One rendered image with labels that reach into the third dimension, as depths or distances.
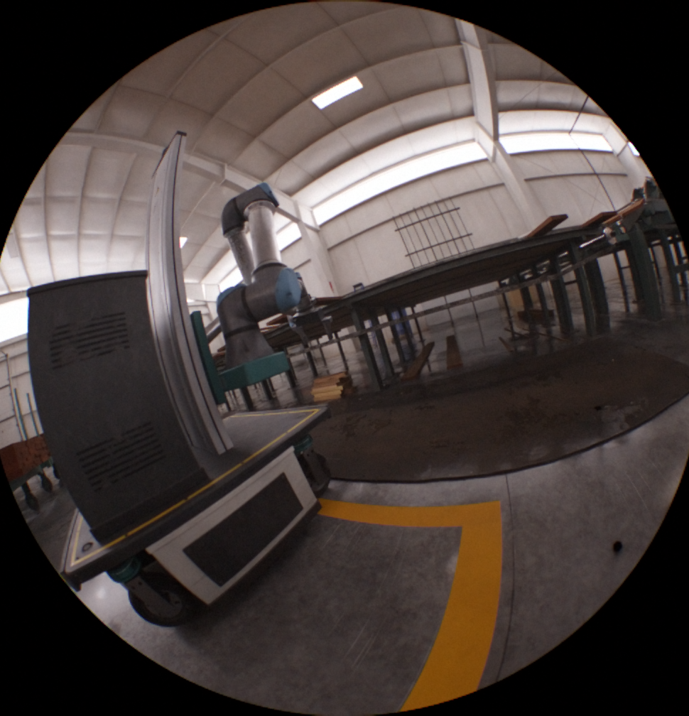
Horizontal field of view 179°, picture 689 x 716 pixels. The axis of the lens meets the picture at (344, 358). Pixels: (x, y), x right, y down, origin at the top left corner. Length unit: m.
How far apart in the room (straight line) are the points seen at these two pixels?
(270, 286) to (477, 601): 0.86
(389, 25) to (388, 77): 1.75
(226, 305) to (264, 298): 0.12
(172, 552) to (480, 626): 0.58
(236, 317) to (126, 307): 0.31
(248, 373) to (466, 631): 0.75
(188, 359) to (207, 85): 6.47
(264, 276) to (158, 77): 6.49
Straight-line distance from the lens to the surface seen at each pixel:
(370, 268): 8.30
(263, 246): 0.69
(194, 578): 0.58
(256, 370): 0.59
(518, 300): 7.26
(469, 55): 8.01
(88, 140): 7.16
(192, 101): 6.90
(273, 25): 6.48
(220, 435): 0.70
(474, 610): 0.54
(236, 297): 0.65
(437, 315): 7.10
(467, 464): 0.81
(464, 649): 0.52
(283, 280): 0.59
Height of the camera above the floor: 0.52
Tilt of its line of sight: 5 degrees down
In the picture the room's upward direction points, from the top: 18 degrees counter-clockwise
